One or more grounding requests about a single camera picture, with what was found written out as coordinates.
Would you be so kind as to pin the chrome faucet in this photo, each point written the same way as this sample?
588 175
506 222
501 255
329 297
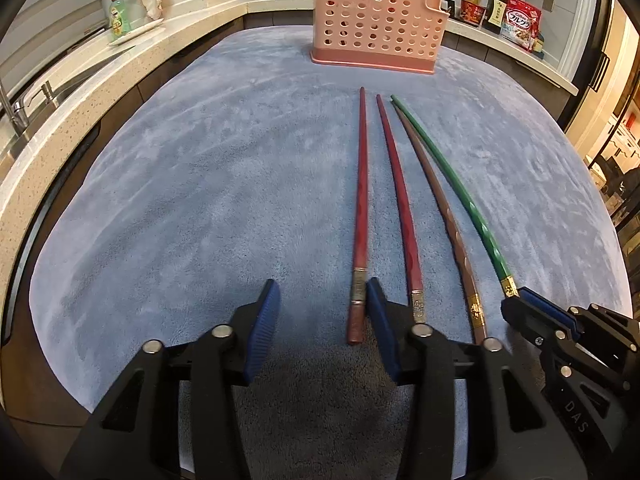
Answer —
12 110

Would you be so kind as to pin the white plate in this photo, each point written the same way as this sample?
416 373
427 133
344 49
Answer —
137 31

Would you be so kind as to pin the chrome sink soap dispenser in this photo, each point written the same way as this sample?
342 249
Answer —
47 92

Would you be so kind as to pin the blue-grey plush mat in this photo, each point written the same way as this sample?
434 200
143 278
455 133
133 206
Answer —
200 185

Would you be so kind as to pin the black metal rack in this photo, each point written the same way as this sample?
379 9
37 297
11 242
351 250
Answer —
607 125

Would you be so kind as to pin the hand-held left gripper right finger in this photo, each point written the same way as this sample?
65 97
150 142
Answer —
382 325

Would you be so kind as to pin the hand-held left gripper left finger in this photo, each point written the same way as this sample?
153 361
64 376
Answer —
260 330

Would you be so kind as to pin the white window blind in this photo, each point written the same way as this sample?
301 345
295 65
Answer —
45 15

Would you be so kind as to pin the green chopstick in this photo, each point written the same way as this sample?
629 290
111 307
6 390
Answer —
460 180

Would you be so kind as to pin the pink perforated utensil holder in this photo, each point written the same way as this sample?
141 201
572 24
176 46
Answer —
375 20

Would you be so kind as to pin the brown chopstick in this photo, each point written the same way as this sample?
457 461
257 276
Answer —
445 205

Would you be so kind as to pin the stainless steel sink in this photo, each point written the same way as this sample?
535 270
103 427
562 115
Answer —
55 105

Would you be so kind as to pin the maroon chopstick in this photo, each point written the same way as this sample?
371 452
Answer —
360 200
400 200

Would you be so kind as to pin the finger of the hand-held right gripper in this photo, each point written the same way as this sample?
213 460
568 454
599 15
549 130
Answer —
525 320
547 305

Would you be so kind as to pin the dark sauce bottle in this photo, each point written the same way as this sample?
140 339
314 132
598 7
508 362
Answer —
495 10

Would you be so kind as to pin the red and white cereal bag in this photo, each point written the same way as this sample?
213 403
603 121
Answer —
520 25

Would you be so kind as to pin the red instant noodle cup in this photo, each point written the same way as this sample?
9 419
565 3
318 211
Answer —
471 11

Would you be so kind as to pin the green dish soap bottle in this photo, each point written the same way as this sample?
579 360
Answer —
120 17

